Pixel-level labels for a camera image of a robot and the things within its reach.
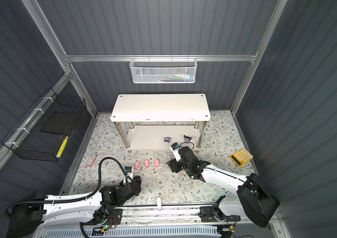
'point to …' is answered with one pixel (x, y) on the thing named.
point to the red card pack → (91, 160)
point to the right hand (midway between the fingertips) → (173, 161)
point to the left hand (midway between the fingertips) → (139, 181)
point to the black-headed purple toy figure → (167, 139)
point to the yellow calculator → (241, 157)
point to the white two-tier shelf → (154, 121)
